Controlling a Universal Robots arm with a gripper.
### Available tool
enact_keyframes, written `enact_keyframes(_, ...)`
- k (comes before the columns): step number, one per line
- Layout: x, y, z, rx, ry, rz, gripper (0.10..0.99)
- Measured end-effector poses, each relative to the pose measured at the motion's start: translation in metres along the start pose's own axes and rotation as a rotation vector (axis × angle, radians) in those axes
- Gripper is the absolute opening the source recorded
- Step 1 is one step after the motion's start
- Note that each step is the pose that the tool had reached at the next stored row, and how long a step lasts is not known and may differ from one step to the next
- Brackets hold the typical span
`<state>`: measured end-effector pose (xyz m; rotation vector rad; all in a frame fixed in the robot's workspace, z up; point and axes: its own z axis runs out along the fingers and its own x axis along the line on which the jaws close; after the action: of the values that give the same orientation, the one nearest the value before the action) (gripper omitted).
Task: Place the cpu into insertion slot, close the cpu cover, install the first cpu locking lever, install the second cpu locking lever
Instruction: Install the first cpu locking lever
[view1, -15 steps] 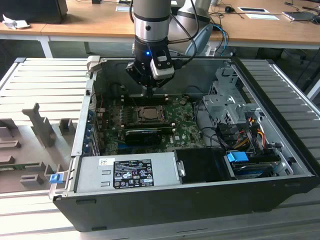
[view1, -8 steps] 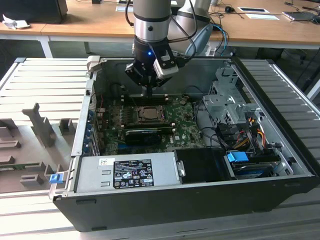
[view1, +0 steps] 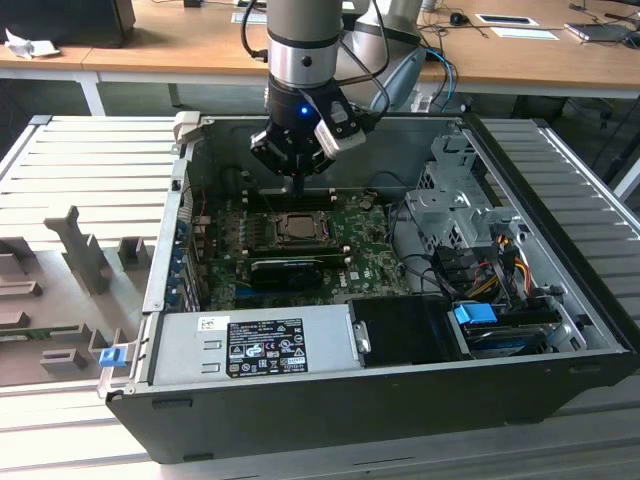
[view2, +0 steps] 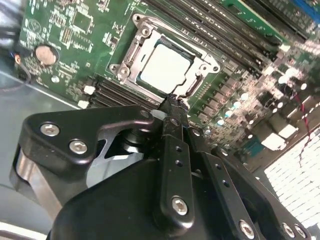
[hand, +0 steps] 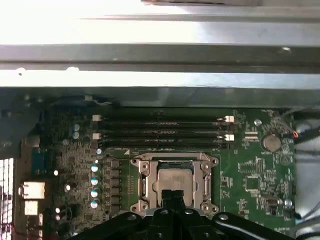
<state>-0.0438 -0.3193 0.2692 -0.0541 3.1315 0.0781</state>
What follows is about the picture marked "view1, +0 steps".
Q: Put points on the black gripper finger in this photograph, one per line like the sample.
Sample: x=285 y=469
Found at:
x=320 y=162
x=265 y=147

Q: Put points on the silver topped CPU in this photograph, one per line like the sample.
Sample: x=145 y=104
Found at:
x=299 y=227

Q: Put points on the CPU socket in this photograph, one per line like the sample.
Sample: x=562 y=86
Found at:
x=300 y=243

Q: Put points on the blue expansion slot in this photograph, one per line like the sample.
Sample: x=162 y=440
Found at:
x=243 y=296

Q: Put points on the black plastic cover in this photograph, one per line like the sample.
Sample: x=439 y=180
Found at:
x=400 y=330

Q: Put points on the round coin battery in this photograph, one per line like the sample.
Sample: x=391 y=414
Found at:
x=367 y=202

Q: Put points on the green motherboard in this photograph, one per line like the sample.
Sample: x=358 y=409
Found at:
x=370 y=240

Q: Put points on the green RAM stick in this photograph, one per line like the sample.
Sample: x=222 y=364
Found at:
x=40 y=333
x=300 y=260

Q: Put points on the wooden desk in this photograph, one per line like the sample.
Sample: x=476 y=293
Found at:
x=200 y=50

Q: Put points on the black graphics card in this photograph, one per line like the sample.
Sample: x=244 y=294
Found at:
x=285 y=275

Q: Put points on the white board label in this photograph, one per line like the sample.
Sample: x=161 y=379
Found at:
x=354 y=276

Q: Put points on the metal drive cage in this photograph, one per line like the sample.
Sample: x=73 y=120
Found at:
x=440 y=205

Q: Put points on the hard disk in blue carrier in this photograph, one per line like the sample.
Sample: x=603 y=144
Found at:
x=472 y=315

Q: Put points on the silver power supply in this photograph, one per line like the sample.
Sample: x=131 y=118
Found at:
x=180 y=350

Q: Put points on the white framed tablet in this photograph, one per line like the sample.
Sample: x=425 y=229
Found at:
x=505 y=20

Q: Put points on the black box on desk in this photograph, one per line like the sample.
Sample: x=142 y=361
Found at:
x=65 y=20

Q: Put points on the white paper sheet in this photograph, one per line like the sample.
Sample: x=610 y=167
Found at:
x=525 y=34

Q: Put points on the grey parts rack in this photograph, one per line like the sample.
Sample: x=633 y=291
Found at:
x=60 y=300

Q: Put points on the crumpled white paper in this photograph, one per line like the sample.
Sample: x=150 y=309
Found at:
x=30 y=45

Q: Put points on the blue case latch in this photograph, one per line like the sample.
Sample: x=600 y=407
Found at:
x=111 y=358

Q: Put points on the black PC case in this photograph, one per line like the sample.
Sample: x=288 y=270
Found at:
x=300 y=425

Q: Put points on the grey notebook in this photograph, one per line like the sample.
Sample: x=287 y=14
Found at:
x=600 y=31

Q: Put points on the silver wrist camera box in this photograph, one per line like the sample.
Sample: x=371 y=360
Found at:
x=327 y=140

